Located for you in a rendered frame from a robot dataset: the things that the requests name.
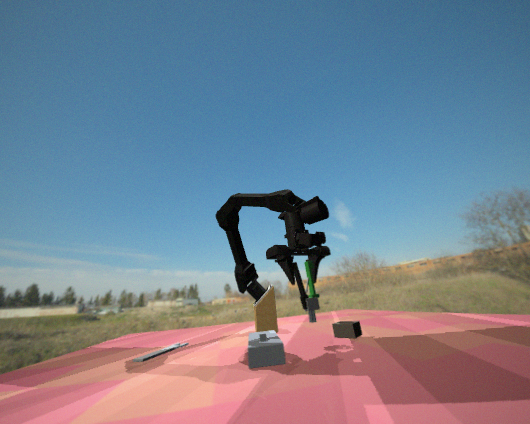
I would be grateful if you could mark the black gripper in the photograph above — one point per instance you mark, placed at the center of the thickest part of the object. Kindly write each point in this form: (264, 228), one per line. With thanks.
(285, 255)

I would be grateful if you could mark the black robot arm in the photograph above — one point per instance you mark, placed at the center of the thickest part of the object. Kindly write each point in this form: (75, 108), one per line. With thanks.
(307, 212)

